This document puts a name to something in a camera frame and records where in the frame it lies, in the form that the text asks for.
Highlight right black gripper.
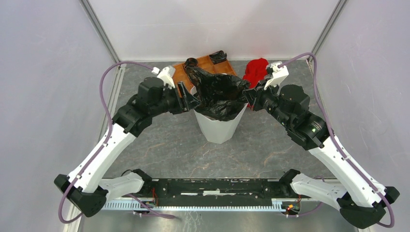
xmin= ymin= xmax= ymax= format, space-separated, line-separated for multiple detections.
xmin=243 ymin=77 xmax=293 ymax=128

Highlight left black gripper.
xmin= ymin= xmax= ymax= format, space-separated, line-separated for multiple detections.
xmin=150 ymin=81 xmax=201 ymax=117

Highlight black trash bag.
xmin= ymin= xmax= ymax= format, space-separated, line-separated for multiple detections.
xmin=194 ymin=74 xmax=250 ymax=121

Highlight white plastic trash bin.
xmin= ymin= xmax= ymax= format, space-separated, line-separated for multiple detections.
xmin=190 ymin=87 xmax=247 ymax=144

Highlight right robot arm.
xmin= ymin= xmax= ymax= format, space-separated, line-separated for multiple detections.
xmin=243 ymin=85 xmax=400 ymax=229

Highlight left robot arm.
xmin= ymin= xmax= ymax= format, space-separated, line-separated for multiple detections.
xmin=54 ymin=77 xmax=200 ymax=217

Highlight orange compartment tray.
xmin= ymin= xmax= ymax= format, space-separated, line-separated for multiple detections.
xmin=173 ymin=55 xmax=236 ymax=90

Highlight red cloth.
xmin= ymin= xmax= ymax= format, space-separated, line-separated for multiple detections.
xmin=243 ymin=58 xmax=269 ymax=88

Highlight rolled black bag left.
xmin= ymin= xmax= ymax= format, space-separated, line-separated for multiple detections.
xmin=183 ymin=58 xmax=199 ymax=70

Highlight rolled black bag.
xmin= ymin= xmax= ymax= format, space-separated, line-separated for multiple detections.
xmin=183 ymin=58 xmax=199 ymax=70
xmin=208 ymin=50 xmax=227 ymax=65

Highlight rolled black bag back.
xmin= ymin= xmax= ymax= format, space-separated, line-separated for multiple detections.
xmin=208 ymin=50 xmax=227 ymax=65

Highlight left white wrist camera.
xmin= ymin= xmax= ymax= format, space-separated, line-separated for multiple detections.
xmin=151 ymin=66 xmax=176 ymax=89

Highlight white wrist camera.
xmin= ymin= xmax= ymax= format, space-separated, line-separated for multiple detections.
xmin=264 ymin=61 xmax=289 ymax=90
xmin=151 ymin=66 xmax=176 ymax=89

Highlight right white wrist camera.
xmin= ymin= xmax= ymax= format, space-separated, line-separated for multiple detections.
xmin=264 ymin=61 xmax=289 ymax=90

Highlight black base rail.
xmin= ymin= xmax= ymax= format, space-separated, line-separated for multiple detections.
xmin=121 ymin=178 xmax=312 ymax=208

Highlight right aluminium corner post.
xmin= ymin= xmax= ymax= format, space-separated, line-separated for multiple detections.
xmin=311 ymin=0 xmax=349 ymax=56

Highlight aluminium corner post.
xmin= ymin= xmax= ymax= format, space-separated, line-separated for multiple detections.
xmin=311 ymin=0 xmax=349 ymax=56
xmin=79 ymin=0 xmax=121 ymax=63

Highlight left aluminium corner post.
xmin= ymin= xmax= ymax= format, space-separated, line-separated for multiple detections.
xmin=79 ymin=0 xmax=121 ymax=63

